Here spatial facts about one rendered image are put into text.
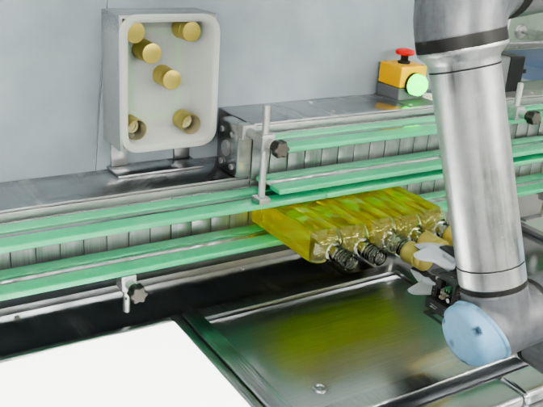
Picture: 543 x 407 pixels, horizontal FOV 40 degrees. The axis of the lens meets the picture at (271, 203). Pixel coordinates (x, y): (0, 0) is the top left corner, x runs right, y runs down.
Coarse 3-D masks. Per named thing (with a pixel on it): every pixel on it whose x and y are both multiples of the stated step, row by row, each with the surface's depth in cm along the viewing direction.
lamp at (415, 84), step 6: (408, 78) 150; (414, 78) 149; (420, 78) 149; (426, 78) 150; (408, 84) 150; (414, 84) 149; (420, 84) 149; (426, 84) 150; (408, 90) 151; (414, 90) 150; (420, 90) 150
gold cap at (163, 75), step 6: (156, 66) 127; (162, 66) 126; (168, 66) 128; (156, 72) 126; (162, 72) 124; (168, 72) 124; (174, 72) 124; (156, 78) 126; (162, 78) 124; (168, 78) 124; (174, 78) 125; (180, 78) 125; (162, 84) 124; (168, 84) 125; (174, 84) 125
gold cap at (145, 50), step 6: (138, 42) 123; (144, 42) 122; (150, 42) 121; (132, 48) 123; (138, 48) 122; (144, 48) 120; (150, 48) 121; (156, 48) 121; (138, 54) 122; (144, 54) 120; (150, 54) 121; (156, 54) 122; (144, 60) 121; (150, 60) 121; (156, 60) 122
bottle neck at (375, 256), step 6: (360, 240) 121; (366, 240) 121; (360, 246) 120; (366, 246) 119; (372, 246) 119; (378, 246) 119; (360, 252) 120; (366, 252) 119; (372, 252) 118; (378, 252) 118; (384, 252) 118; (366, 258) 119; (372, 258) 118; (378, 258) 120; (384, 258) 119; (378, 264) 119
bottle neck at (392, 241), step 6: (390, 234) 124; (396, 234) 124; (384, 240) 124; (390, 240) 123; (396, 240) 122; (402, 240) 121; (408, 240) 121; (384, 246) 125; (390, 246) 122; (396, 246) 121; (396, 252) 122
